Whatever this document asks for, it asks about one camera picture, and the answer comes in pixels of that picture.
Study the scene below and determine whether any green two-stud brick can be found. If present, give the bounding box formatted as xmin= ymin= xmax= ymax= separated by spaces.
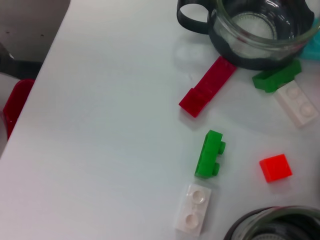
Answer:
xmin=194 ymin=129 xmax=227 ymax=180

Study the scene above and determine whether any red plastic object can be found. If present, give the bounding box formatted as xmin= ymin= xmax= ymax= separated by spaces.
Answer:
xmin=2 ymin=78 xmax=36 ymax=141

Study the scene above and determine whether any glass teacup with black sleeve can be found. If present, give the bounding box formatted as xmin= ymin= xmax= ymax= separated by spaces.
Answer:
xmin=176 ymin=0 xmax=320 ymax=71
xmin=223 ymin=206 xmax=320 ymax=240

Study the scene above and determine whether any dark red long brick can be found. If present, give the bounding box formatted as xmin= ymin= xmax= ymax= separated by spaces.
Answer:
xmin=178 ymin=55 xmax=237 ymax=118

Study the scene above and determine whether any white two-stud plate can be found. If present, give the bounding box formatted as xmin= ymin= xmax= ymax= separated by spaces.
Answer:
xmin=273 ymin=79 xmax=320 ymax=129
xmin=173 ymin=183 xmax=213 ymax=236

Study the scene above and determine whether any small red cube brick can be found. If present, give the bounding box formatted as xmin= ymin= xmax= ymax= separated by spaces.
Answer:
xmin=259 ymin=153 xmax=293 ymax=183

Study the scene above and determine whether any green building brick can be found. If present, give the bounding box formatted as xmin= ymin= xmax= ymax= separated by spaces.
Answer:
xmin=251 ymin=59 xmax=302 ymax=94

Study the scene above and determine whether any teal flat building brick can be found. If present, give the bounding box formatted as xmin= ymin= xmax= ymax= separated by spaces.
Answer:
xmin=298 ymin=17 xmax=320 ymax=61

